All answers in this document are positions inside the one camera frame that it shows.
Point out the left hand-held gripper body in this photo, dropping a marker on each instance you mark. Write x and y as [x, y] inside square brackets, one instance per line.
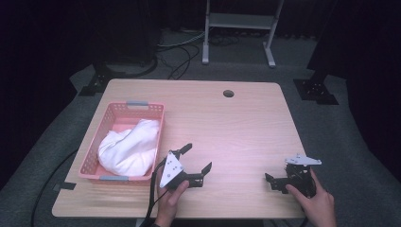
[171, 171]

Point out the pink plastic basket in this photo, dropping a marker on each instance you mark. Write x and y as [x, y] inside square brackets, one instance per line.
[115, 117]

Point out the white metal stand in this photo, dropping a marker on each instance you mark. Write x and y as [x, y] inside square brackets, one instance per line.
[239, 20]

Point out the person's left hand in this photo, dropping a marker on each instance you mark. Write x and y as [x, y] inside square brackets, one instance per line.
[167, 205]

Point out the person's right hand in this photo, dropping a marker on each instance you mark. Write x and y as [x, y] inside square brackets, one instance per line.
[318, 208]

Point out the white cloth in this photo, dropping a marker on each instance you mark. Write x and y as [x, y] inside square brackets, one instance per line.
[130, 151]

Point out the black stand base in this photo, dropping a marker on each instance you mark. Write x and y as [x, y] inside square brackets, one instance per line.
[101, 80]
[315, 90]

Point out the black tape strip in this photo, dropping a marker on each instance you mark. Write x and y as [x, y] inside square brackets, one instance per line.
[64, 186]

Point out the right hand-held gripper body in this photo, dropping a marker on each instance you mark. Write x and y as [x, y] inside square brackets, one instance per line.
[299, 176]

